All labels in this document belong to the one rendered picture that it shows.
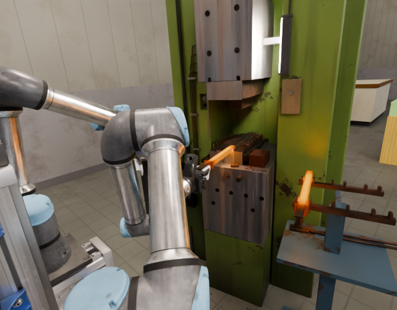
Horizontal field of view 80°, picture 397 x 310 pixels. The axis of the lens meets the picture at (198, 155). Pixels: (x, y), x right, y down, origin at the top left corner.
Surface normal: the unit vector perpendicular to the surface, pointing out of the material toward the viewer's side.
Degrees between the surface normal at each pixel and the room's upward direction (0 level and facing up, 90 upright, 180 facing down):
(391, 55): 90
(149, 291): 17
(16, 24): 90
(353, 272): 0
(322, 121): 90
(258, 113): 90
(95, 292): 7
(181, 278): 44
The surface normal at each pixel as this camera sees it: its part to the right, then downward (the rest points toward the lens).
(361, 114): -0.69, 0.26
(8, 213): 0.72, 0.18
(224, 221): -0.48, 0.30
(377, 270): -0.06, -0.95
